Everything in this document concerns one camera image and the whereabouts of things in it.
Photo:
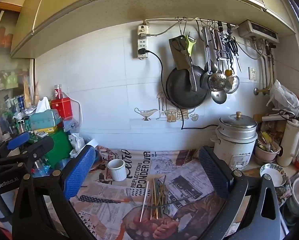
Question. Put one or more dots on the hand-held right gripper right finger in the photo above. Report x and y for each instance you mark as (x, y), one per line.
(212, 170)

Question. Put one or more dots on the white plastic bag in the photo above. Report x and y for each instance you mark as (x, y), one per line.
(282, 97)

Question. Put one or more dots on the steel cleaver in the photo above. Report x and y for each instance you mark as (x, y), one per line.
(177, 57)

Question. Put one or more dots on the black scissors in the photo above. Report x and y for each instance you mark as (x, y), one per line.
(233, 46)

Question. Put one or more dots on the black frying pan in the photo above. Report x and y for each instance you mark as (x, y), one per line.
(182, 90)

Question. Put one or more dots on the white thermos jug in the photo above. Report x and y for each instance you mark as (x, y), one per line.
(289, 142)

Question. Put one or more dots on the glass door cabinet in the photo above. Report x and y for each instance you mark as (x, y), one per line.
(9, 80)

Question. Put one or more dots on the green peeler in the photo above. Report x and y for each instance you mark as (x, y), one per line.
(191, 42)

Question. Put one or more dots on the white wall socket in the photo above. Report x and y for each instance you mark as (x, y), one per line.
(252, 73)

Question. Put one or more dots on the steel slotted spoon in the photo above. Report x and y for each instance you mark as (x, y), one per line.
(217, 81)

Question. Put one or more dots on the kitchenware wall sticker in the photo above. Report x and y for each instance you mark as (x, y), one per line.
(145, 112)

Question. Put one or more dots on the metal hanging rail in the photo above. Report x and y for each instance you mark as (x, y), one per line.
(164, 19)

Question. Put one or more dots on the red tin box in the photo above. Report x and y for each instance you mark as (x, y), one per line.
(63, 107)

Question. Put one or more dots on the newspaper print table cloth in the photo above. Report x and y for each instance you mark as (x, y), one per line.
(184, 192)

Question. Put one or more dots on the small white device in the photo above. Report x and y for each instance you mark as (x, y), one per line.
(42, 134)

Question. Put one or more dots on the teal tissue box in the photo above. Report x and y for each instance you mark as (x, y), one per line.
(43, 120)

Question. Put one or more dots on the pile of colourful chopsticks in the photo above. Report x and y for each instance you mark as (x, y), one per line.
(157, 197)

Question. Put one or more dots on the white ceramic cup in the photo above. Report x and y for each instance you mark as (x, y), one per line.
(117, 172)

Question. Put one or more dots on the wall faucet pipes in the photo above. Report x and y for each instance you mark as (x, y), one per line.
(267, 85)

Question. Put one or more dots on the patterned ceramic bowl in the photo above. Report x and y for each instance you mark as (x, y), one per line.
(274, 177)

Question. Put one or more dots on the white rice cooker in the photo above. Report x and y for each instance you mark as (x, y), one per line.
(234, 150)

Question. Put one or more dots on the white power strip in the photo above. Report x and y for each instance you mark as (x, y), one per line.
(142, 45)

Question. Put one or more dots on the pink bowl with utensils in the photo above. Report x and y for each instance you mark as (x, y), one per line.
(264, 155)

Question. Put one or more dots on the blue white packet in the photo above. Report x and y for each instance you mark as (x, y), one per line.
(70, 125)

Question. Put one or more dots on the pale pink chopstick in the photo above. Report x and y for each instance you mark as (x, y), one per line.
(144, 200)

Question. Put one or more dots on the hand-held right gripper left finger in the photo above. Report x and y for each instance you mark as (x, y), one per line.
(79, 172)

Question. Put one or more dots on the kitchen shears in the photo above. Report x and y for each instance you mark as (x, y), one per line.
(183, 48)

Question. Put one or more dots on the wall water heater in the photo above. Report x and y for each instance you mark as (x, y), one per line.
(259, 31)

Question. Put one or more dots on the flat yellow box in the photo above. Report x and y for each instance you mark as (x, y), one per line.
(50, 129)

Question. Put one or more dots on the green appliance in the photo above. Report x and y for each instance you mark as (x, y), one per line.
(59, 142)

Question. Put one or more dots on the overhead kitchen cabinet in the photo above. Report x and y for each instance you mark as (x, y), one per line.
(139, 0)

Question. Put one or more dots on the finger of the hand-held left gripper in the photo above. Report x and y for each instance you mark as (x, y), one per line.
(40, 147)
(18, 140)

